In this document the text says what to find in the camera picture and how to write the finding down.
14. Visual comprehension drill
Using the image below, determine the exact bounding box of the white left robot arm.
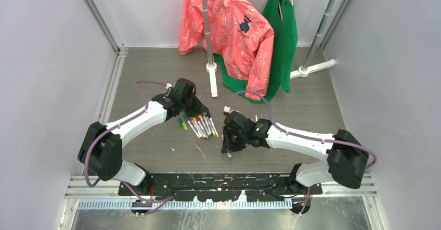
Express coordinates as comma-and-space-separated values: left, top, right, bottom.
77, 78, 208, 195

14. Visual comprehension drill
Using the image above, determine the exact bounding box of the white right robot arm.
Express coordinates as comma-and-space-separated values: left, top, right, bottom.
221, 110, 371, 194

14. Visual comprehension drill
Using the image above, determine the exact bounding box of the brown cap marker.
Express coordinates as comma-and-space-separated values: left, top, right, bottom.
200, 115, 215, 136

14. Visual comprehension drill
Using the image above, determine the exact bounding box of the white left rack foot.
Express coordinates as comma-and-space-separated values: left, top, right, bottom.
205, 63, 218, 97

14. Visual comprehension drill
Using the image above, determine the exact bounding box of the left rack pole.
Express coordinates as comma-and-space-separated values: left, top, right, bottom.
202, 0, 216, 69

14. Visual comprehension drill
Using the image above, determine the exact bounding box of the rack pole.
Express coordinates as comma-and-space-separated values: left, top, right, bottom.
202, 0, 216, 69
301, 0, 336, 70

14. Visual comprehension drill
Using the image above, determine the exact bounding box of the pink printed jacket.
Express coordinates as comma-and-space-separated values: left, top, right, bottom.
178, 0, 275, 101

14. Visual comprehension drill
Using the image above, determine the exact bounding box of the green hanging shirt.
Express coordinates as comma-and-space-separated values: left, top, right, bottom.
214, 0, 297, 104

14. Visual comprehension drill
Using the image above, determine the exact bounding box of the right rack pole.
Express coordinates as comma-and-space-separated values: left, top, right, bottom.
301, 0, 336, 70

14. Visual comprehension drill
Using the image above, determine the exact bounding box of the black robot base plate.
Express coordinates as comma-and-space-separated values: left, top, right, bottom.
133, 173, 310, 213

